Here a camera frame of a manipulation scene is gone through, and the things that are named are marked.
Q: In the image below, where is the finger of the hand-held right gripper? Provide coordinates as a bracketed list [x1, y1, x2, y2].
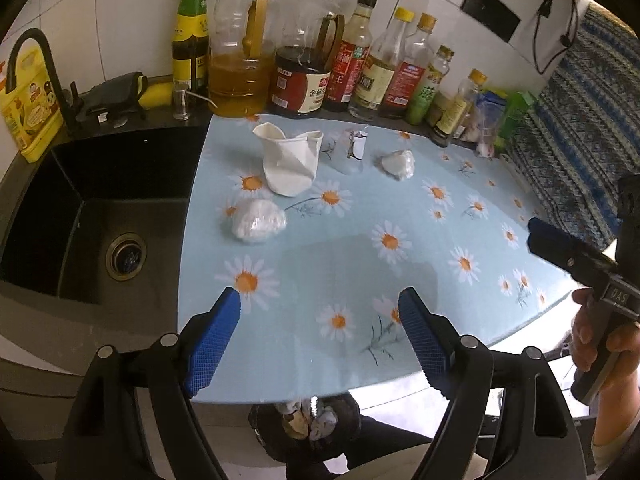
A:
[528, 234, 621, 286]
[528, 216, 608, 261]

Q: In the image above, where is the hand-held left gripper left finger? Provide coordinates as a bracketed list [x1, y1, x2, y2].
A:
[67, 287, 243, 480]

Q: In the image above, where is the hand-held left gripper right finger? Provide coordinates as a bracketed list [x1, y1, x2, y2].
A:
[397, 286, 588, 480]

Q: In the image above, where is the black trash bin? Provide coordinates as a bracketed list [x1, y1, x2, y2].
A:
[248, 394, 362, 463]

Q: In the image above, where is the crushed brown paper cup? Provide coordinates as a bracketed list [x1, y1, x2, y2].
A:
[281, 410, 311, 441]

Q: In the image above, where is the white tissue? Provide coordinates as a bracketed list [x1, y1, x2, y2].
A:
[310, 407, 340, 442]

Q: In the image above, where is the crushed white paper cup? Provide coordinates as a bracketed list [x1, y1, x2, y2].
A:
[252, 122, 324, 197]

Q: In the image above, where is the clear plastic cup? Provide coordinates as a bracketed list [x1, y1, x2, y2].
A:
[336, 127, 368, 175]

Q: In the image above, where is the person's right forearm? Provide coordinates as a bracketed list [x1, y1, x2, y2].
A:
[591, 375, 640, 476]

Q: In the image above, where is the person's right hand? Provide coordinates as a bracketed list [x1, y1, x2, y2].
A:
[570, 287, 640, 388]

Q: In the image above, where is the blue patterned cloth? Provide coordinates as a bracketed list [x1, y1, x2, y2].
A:
[505, 2, 640, 251]

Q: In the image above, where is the blue daisy tablecloth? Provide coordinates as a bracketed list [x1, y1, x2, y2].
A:
[176, 112, 586, 403]

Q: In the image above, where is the green pouch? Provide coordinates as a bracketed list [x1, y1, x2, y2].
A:
[497, 90, 538, 156]

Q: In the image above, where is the metal sink drain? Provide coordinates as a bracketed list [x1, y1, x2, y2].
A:
[105, 232, 148, 282]

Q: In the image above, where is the small glass jar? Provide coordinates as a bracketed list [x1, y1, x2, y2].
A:
[457, 105, 483, 143]

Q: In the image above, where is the small yellow cap oil bottle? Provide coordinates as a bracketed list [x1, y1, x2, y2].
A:
[429, 68, 488, 148]

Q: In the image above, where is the green oil bottle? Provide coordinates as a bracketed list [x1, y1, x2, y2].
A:
[405, 45, 455, 126]

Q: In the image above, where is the black kitchen sink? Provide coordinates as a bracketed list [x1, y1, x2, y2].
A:
[0, 125, 211, 311]

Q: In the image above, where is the red label gold cap bottle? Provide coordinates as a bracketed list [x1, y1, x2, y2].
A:
[382, 12, 438, 120]

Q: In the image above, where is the clear bottle yellow cap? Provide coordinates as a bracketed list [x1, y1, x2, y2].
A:
[348, 6, 416, 122]

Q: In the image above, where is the metal soap dispenser pump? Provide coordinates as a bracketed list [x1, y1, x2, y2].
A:
[171, 87, 218, 122]

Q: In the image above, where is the yellow sponge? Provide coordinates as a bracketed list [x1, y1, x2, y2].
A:
[137, 82, 176, 108]

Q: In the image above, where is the red label black cap bottle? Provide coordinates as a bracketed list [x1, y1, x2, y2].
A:
[322, 0, 378, 113]

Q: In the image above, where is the large cooking oil jug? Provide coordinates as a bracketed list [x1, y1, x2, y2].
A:
[207, 0, 278, 117]

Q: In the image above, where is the dark soy sauce jug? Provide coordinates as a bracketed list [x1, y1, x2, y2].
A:
[270, 0, 346, 120]

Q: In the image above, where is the black cloth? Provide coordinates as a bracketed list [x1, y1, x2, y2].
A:
[82, 72, 148, 121]

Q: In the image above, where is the yellow detergent bottle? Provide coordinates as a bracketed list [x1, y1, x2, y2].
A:
[0, 42, 66, 163]

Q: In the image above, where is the green label sauce bottle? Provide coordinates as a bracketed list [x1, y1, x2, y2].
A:
[171, 0, 211, 96]

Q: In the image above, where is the black faucet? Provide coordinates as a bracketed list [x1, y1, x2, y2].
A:
[7, 28, 86, 133]

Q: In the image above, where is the black cable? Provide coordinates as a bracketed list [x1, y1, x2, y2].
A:
[531, 0, 581, 76]

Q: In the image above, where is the black wall socket panel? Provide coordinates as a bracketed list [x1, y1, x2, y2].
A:
[460, 0, 522, 44]

